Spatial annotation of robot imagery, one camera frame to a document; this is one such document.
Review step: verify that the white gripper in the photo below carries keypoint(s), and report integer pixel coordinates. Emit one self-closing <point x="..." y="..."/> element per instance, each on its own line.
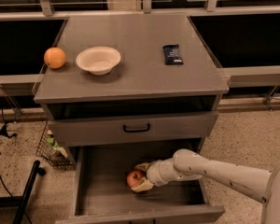
<point x="154" y="173"/>

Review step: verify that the red apple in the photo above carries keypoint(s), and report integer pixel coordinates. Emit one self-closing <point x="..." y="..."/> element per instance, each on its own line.
<point x="134" y="177"/>

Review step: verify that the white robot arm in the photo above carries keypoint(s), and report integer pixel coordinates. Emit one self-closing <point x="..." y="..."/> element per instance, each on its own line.
<point x="260" y="185"/>

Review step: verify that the open grey middle drawer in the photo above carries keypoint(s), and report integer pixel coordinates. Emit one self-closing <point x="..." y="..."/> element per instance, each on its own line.
<point x="102" y="196"/>

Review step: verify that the grey top drawer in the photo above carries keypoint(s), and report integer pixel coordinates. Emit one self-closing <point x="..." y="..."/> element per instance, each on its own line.
<point x="108" y="130"/>

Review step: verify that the grey drawer cabinet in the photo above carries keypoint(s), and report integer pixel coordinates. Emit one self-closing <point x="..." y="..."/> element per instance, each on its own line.
<point x="141" y="84"/>

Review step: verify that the dark blue snack bar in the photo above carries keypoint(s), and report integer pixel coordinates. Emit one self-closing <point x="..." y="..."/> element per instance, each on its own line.
<point x="172" y="55"/>

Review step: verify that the white bowl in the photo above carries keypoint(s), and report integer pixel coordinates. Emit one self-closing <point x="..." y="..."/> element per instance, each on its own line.
<point x="98" y="60"/>

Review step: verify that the black stand leg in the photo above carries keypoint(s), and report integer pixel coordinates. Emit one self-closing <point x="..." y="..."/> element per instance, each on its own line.
<point x="20" y="202"/>

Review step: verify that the orange fruit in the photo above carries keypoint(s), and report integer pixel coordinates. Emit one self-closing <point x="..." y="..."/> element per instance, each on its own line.
<point x="54" y="58"/>

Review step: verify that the black drawer handle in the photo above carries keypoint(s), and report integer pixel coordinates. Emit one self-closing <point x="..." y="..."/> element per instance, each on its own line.
<point x="136" y="129"/>

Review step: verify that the black wire basket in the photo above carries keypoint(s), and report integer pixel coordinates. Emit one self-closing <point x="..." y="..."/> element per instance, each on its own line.
<point x="50" y="151"/>

